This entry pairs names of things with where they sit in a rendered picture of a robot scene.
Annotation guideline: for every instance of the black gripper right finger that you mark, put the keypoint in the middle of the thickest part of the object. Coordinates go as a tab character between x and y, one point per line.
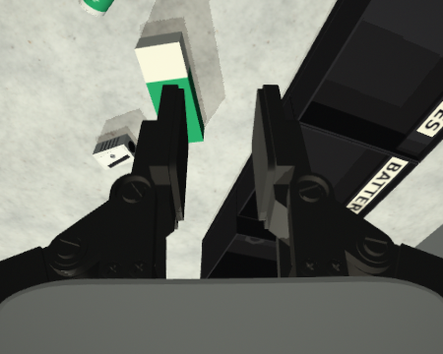
323	233

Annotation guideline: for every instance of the green aa battery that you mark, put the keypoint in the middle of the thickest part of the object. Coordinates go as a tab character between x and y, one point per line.
96	7

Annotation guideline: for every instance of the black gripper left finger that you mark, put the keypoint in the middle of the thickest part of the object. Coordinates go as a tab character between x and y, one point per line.
119	238

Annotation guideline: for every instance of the grey hex nut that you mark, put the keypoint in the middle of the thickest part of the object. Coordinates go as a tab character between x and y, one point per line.
253	240

